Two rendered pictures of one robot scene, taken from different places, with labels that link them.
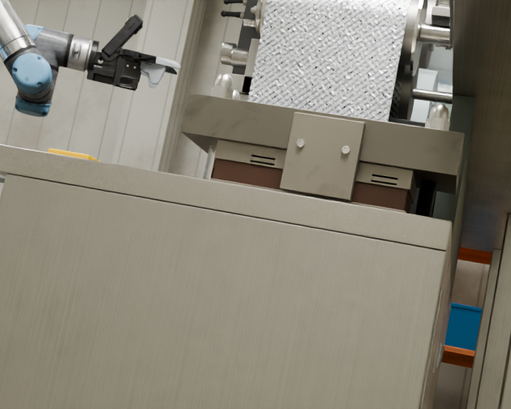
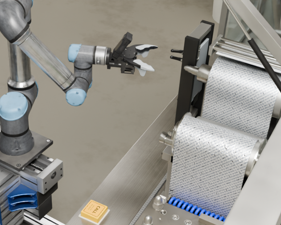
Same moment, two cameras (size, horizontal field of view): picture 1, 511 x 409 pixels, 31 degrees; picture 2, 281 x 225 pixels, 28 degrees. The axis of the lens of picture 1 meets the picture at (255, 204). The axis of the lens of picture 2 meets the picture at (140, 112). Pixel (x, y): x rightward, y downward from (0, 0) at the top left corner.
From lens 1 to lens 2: 1.65 m
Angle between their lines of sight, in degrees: 44
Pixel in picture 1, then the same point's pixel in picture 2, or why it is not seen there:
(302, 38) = (193, 165)
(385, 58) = (234, 185)
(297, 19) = (190, 156)
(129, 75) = (129, 68)
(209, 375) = not seen: outside the picture
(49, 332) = not seen: outside the picture
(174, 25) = not seen: outside the picture
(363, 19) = (223, 165)
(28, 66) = (72, 98)
